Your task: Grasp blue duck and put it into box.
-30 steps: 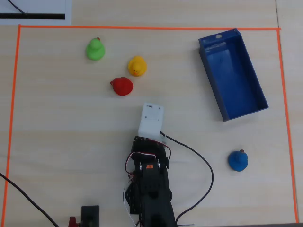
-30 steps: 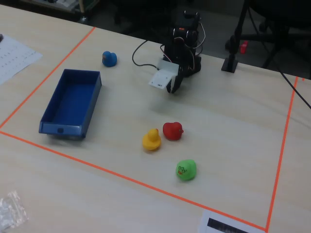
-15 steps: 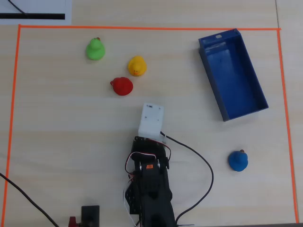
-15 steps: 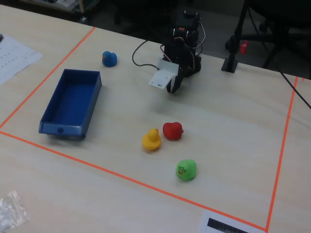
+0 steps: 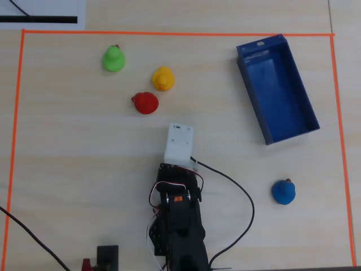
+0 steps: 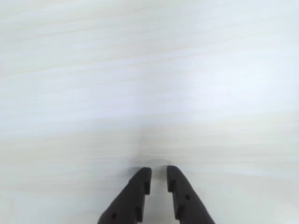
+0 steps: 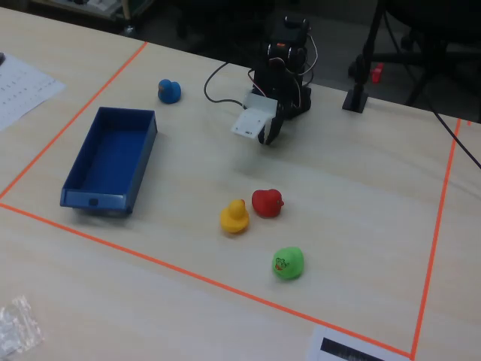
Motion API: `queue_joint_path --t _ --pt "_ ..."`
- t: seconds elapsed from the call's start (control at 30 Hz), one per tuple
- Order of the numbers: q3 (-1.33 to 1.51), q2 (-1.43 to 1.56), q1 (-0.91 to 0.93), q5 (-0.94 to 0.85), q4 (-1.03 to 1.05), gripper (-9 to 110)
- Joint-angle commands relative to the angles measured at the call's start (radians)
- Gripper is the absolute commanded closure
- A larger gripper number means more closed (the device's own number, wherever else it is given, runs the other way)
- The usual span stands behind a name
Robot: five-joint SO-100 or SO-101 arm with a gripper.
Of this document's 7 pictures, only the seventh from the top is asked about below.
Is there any wheeled shelf cart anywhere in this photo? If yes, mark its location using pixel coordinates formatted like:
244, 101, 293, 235
29, 0, 153, 35

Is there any white paper with black bar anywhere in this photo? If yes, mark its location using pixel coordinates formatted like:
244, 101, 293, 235
306, 325, 413, 361

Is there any clear plastic bag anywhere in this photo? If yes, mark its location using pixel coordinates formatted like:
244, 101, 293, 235
0, 295, 45, 359

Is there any green rubber duck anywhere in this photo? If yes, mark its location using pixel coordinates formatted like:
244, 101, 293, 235
271, 246, 305, 281

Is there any orange tape strip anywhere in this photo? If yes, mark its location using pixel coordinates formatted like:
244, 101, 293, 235
0, 202, 414, 359
0, 41, 149, 200
410, 118, 462, 359

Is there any black thick cable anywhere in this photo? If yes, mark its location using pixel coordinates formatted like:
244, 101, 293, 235
420, 84, 481, 169

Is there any blue rubber duck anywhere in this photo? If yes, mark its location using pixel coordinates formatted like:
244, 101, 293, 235
157, 78, 183, 105

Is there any black camera cable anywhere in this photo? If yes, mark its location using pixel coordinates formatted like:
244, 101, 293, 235
204, 61, 249, 108

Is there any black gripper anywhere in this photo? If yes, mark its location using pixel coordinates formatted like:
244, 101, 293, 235
257, 73, 304, 147

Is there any red clamp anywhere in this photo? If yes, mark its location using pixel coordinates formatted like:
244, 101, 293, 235
370, 62, 386, 85

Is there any printed white paper sheet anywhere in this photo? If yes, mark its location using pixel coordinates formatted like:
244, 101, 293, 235
0, 53, 68, 132

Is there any red rubber duck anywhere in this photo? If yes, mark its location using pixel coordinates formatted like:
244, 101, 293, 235
251, 188, 286, 219

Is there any blue plastic box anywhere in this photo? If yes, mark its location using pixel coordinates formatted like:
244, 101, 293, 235
59, 106, 159, 218

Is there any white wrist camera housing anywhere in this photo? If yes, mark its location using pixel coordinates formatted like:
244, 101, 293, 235
229, 93, 280, 140

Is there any black office chair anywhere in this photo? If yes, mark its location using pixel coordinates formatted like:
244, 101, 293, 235
386, 0, 481, 108

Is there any black connector block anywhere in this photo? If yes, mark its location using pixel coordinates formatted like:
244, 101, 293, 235
341, 0, 389, 113

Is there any yellow rubber duck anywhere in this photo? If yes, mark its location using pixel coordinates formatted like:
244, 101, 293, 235
219, 199, 250, 235

